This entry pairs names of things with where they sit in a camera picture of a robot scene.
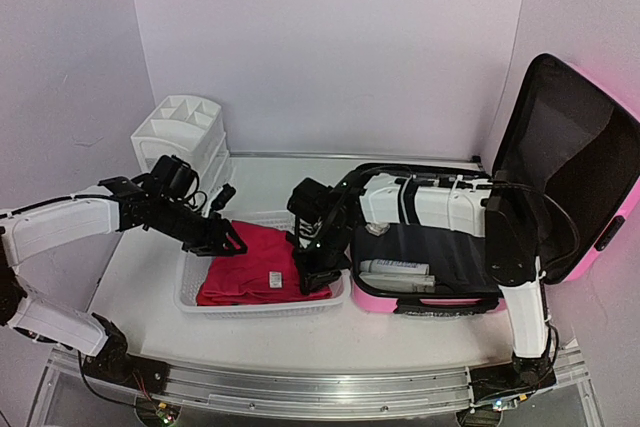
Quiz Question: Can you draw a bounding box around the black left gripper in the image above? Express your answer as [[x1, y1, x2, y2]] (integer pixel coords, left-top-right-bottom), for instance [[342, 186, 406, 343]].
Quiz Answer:
[[153, 197, 247, 257]]

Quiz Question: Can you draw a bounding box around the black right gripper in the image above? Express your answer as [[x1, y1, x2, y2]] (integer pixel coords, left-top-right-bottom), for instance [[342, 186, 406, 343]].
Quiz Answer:
[[290, 223, 356, 296]]

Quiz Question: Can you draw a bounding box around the crimson red t-shirt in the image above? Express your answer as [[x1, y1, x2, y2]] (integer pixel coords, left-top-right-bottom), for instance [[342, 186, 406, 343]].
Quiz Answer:
[[196, 220, 333, 306]]

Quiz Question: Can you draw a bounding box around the white perforated plastic basket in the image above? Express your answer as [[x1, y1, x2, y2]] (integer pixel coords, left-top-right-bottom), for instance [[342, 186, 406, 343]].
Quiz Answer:
[[173, 214, 351, 321]]

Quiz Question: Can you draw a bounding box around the white plastic drawer organizer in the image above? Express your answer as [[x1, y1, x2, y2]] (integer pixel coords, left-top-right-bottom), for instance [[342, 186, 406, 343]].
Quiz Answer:
[[131, 95, 233, 198]]

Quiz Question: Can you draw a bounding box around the pink cartoon hard-shell suitcase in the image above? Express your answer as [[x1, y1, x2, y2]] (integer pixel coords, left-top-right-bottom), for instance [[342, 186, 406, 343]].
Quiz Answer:
[[348, 52, 640, 318]]

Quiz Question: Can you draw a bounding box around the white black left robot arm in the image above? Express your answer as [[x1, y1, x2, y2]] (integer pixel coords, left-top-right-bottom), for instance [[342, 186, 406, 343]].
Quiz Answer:
[[1, 155, 248, 384]]

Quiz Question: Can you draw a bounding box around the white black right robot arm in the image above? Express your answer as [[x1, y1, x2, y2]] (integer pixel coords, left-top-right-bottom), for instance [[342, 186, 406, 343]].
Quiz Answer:
[[287, 163, 558, 393]]

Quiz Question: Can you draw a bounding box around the white flat box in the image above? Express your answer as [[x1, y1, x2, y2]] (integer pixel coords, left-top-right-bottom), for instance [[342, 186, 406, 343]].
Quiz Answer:
[[359, 272, 436, 293]]

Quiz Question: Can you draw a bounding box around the round white jar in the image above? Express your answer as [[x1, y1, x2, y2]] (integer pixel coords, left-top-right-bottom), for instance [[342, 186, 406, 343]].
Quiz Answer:
[[365, 223, 390, 237]]

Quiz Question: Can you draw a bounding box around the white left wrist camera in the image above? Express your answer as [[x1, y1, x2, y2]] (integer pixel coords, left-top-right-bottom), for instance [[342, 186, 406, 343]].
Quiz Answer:
[[210, 183, 236, 212]]

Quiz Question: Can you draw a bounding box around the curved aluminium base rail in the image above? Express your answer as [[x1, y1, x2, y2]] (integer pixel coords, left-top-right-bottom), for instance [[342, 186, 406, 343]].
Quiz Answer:
[[29, 342, 600, 426]]

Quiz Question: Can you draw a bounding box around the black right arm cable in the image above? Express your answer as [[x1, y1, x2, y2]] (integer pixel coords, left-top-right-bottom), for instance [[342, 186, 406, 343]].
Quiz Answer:
[[494, 181, 581, 273]]

